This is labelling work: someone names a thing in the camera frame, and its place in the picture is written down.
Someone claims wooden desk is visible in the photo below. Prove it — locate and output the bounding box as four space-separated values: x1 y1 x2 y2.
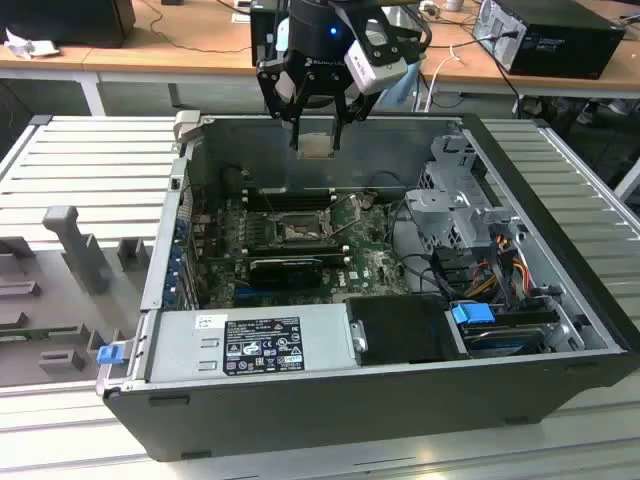
0 0 640 116

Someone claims grey plastic case latch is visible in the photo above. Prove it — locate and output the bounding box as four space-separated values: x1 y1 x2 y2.
172 110 204 144

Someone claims square silver CPU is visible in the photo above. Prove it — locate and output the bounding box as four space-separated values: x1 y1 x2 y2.
297 132 336 160

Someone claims black open PC case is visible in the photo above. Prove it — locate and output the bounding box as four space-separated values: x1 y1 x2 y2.
94 112 640 464

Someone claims white cable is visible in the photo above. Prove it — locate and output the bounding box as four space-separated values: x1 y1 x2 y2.
413 42 484 114

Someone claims grey power supply unit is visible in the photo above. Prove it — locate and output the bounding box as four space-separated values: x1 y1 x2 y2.
127 302 361 386

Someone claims blue plastic latch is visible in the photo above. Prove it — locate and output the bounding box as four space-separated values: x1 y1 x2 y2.
96 344 125 366

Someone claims yellow red power wire bundle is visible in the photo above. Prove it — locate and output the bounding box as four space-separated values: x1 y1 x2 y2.
467 234 534 301

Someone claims green motherboard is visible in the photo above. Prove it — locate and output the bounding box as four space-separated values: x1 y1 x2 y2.
192 187 416 309

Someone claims black plastic shroud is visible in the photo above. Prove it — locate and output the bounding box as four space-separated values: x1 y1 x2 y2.
344 294 471 366

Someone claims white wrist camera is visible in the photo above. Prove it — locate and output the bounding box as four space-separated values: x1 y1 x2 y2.
344 17 409 96

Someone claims hard disk in blue carrier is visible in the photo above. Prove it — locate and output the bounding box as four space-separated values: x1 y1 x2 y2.
448 301 551 360

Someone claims small black computer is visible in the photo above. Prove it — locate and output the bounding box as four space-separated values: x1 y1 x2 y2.
249 0 294 67

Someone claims crumpled white paper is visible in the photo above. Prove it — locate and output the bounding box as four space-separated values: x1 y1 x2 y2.
3 27 61 60

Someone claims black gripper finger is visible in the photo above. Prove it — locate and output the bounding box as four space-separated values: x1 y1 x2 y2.
331 79 376 152
255 58 314 151

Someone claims grey parts rack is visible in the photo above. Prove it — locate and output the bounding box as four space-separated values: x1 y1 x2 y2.
0 204 156 389

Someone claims CPU socket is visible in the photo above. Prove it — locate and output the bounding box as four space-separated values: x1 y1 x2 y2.
269 209 337 246

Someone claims silver metal drive cage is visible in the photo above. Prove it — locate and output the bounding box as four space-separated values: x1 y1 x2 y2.
404 132 531 261

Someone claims black cable loop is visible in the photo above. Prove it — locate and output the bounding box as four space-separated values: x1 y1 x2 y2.
389 197 451 301

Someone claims black graphics card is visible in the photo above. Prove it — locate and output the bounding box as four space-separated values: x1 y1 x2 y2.
248 256 325 291

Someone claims metal socket cover frame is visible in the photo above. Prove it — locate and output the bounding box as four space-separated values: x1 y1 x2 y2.
319 192 375 240

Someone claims thin fan header wire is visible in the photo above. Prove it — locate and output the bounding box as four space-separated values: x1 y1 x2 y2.
369 171 407 194

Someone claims black desktop computer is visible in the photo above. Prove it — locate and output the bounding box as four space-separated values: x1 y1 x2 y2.
472 0 627 80

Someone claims large black box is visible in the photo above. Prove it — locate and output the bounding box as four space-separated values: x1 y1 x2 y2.
0 0 137 50

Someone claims pale blue chair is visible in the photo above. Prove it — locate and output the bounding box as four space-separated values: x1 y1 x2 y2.
394 59 427 110

